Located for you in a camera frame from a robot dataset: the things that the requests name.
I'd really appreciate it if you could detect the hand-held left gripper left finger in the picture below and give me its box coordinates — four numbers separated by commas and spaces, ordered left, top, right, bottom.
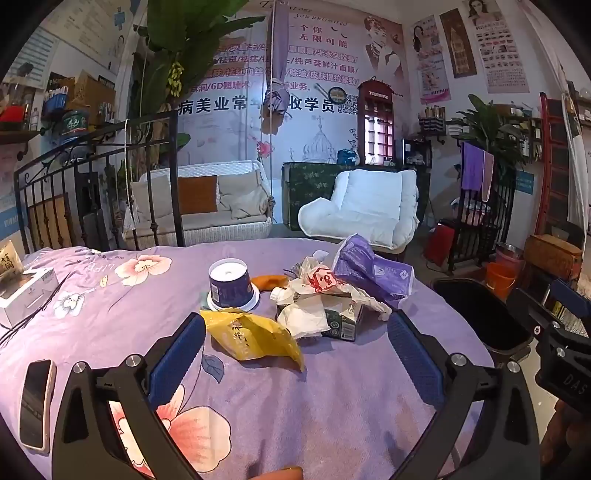
52, 313, 207, 480

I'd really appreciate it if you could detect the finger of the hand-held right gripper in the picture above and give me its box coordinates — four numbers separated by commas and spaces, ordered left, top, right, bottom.
547, 278, 591, 324
506, 287, 561, 341

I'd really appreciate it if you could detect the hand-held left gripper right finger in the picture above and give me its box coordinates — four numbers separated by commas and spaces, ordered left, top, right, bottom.
387, 310, 541, 480

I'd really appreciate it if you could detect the black trash bin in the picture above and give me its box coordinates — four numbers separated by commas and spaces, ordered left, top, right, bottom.
431, 277, 536, 365

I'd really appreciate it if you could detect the white paper tissue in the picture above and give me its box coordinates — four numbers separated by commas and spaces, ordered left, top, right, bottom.
277, 300, 329, 340
355, 295, 393, 321

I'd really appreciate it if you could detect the orange bucket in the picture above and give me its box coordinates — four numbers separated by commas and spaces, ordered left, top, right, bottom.
485, 262, 520, 301

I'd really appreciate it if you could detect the brown patterned suitcase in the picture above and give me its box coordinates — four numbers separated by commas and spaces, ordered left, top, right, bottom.
524, 234, 583, 280

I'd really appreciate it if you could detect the pink basin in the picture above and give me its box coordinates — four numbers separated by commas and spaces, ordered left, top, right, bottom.
495, 251, 525, 274

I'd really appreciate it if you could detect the green carton box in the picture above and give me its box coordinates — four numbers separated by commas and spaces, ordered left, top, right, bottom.
323, 300, 365, 342

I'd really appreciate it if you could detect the yellow plastic bag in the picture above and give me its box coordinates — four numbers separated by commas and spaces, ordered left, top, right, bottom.
199, 308, 306, 371

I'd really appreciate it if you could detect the blue white paper cup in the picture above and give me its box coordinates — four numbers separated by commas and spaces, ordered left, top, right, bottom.
206, 258, 259, 311

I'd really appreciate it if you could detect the black metal rack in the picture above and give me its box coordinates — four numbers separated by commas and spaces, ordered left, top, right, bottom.
447, 166, 517, 273

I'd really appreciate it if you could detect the purple plastic package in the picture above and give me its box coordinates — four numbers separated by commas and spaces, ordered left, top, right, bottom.
333, 234, 415, 309

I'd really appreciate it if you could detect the purple floral tablecloth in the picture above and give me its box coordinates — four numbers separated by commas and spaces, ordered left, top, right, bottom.
0, 244, 497, 480

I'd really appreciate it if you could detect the red bag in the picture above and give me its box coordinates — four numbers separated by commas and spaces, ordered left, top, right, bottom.
424, 224, 455, 266

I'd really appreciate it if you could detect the orange peel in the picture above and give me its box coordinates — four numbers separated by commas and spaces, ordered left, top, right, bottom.
250, 274, 289, 293

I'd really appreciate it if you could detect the white red-printed plastic bag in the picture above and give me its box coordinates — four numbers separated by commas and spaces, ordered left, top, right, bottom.
270, 256, 365, 319

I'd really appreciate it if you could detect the white wicker swing sofa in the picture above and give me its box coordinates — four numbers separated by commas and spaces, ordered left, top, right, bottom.
122, 160, 276, 250

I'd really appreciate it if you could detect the pink towel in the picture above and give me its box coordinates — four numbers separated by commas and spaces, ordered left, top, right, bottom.
482, 151, 495, 202

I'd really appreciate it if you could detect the red ladder shelf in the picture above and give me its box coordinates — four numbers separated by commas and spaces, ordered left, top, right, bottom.
538, 92, 573, 236

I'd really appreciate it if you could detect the white hanging apron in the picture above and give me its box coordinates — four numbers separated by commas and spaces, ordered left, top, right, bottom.
561, 69, 589, 241

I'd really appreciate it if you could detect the smartphone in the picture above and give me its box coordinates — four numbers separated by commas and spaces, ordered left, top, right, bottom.
18, 359, 57, 453

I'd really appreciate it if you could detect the purple towel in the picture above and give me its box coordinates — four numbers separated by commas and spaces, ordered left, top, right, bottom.
462, 142, 485, 192

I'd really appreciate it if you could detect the white padded armchair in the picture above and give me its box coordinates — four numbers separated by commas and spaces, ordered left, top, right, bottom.
298, 169, 420, 247

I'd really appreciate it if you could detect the orange pillow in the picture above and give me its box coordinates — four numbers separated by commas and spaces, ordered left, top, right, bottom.
178, 175, 219, 215

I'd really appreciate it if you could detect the white cardboard box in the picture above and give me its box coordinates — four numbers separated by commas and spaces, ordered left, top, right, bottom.
0, 267, 59, 326

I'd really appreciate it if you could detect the black metal railing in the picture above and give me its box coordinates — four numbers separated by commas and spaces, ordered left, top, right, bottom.
14, 111, 185, 254

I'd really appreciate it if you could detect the beige cushion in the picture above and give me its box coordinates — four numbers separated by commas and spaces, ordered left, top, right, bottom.
218, 173, 269, 220

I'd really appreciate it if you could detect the green potted plant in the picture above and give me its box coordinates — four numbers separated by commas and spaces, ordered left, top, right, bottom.
450, 95, 527, 185

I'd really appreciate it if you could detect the black framed box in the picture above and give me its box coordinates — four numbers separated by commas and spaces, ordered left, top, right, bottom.
402, 138, 432, 169

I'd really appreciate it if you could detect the brown paper package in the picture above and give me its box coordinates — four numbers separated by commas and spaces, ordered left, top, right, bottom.
0, 240, 24, 282

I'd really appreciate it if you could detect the green floral cabinet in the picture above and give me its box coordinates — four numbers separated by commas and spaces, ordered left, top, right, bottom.
283, 161, 352, 232

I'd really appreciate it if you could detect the red phone booth cabinet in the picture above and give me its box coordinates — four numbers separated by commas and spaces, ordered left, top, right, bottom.
357, 79, 395, 166

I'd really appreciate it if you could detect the teal bucket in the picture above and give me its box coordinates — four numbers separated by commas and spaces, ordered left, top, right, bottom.
61, 110, 89, 141

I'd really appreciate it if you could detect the white eyebrow chart poster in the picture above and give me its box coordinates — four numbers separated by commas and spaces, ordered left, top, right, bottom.
464, 0, 529, 93

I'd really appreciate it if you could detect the brown cardboard box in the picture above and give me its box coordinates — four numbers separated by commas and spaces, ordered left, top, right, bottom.
69, 69, 116, 125

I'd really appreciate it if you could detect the banana plant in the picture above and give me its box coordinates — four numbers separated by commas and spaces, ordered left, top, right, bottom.
129, 0, 266, 139

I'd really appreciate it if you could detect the purple hanging cloth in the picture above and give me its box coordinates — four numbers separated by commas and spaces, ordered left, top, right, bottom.
261, 0, 291, 134

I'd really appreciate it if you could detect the large wall poster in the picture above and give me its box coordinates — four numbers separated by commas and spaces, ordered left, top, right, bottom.
175, 0, 409, 167

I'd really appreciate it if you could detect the pink wall poster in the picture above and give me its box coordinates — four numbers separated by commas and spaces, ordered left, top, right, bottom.
412, 15, 451, 104

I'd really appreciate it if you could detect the brown wall poster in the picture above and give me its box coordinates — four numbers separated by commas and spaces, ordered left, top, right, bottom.
438, 8, 477, 78

